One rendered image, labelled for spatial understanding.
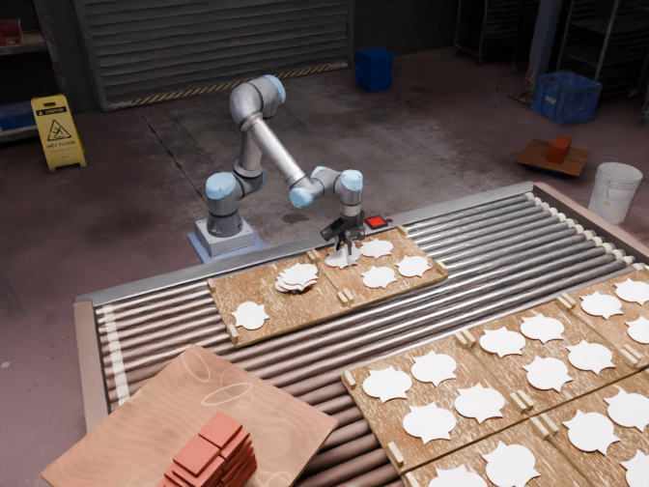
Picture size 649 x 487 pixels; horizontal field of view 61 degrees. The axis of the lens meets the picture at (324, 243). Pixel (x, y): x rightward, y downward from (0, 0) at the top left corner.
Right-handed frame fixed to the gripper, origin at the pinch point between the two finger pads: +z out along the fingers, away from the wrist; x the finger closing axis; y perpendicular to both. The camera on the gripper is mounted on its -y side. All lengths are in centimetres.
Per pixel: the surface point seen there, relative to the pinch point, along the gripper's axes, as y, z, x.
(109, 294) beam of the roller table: -83, 7, 21
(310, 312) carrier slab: -23.1, 1.9, -21.8
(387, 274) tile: 10.3, -0.3, -16.7
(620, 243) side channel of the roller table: 105, -3, -39
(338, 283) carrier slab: -7.6, 1.4, -12.1
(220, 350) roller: -55, 5, -23
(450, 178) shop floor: 195, 88, 172
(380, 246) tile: 17.1, -0.5, -0.3
